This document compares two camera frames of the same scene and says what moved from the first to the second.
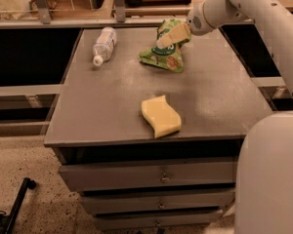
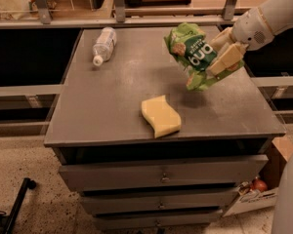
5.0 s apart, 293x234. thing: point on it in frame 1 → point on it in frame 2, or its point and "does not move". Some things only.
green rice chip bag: (169, 58) → (195, 53)
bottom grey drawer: (135, 221) does not move
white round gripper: (199, 22) → (250, 29)
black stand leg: (27, 183) does not move
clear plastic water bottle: (104, 46) does not move
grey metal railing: (46, 22) does not move
